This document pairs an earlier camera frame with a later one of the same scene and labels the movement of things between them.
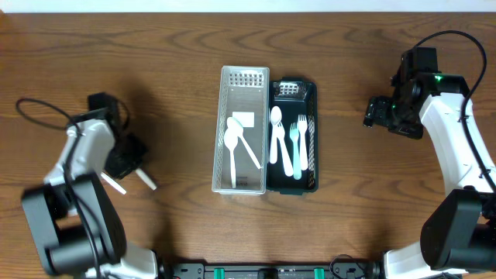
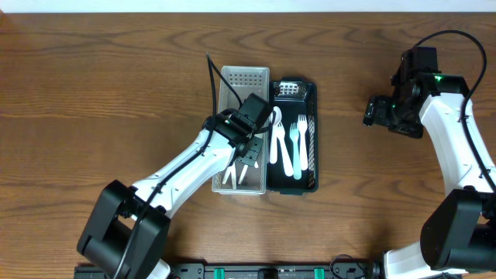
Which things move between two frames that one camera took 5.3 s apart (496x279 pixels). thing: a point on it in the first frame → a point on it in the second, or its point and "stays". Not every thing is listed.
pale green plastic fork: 294,137 stays
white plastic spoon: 113,183 → 229,170
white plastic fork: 302,125 stays
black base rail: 370,270 stays
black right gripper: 376,113 stays
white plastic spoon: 143,176 → 242,173
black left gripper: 118,169 → 252,156
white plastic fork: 284,151 stays
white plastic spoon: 276,116 stays
